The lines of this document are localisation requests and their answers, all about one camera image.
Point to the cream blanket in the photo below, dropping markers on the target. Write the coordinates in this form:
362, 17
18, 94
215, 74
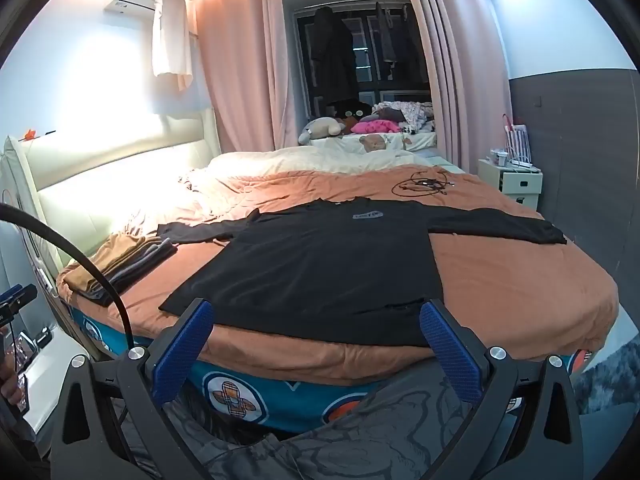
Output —
280, 165

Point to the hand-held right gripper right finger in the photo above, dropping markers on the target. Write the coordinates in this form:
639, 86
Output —
447, 355

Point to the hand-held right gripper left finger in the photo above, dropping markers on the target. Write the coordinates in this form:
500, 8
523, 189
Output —
182, 355

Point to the cream plush toy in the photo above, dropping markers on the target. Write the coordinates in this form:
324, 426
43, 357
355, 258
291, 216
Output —
322, 127

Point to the small orange toy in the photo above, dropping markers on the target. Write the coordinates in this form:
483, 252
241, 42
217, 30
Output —
30, 134

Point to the striped gift bag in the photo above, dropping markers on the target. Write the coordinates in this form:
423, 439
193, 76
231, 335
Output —
517, 142

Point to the white hanging shirt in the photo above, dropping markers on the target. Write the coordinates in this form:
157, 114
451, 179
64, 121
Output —
172, 40

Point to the brown teddy bear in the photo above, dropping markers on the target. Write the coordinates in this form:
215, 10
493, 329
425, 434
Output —
373, 142

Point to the dark hanging clothes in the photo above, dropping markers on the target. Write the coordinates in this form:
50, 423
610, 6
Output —
389, 40

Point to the orange blanket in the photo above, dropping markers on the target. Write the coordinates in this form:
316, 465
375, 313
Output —
500, 285

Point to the teal printed bed sheet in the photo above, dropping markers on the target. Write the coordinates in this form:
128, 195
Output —
300, 400

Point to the pink curtain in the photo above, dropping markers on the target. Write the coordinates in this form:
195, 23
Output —
450, 85
235, 70

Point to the grey folded clothes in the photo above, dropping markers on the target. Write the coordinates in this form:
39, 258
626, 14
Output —
135, 270

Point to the tan folded garment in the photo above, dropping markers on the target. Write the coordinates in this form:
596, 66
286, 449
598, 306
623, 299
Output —
110, 255

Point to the floral clothes pile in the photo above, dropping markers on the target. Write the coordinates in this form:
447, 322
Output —
410, 112

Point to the person's grey patterned pants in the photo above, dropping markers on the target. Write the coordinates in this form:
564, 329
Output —
400, 410

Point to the black sweater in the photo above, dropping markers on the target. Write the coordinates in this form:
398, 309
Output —
325, 260

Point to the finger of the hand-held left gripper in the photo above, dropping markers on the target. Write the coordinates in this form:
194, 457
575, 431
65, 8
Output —
17, 300

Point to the dark window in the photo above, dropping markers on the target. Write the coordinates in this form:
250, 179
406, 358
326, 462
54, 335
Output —
370, 60

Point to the black plush toy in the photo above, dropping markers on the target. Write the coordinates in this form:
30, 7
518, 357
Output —
350, 108

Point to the white window seat sheet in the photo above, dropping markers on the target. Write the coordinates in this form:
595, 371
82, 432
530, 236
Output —
350, 142

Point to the grey patterned rug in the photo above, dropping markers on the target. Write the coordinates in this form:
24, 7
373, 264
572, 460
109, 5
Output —
610, 375

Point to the person's left hand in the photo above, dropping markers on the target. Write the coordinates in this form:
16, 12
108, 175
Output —
7, 385

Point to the cream padded headboard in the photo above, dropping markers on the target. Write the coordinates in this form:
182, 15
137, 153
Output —
125, 175

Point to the white nightstand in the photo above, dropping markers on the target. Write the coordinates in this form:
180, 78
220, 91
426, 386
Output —
520, 185

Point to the pink cloth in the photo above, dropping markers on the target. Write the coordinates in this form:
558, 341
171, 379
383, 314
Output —
375, 126

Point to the black hanging coat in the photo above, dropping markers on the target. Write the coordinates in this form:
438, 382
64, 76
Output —
335, 55

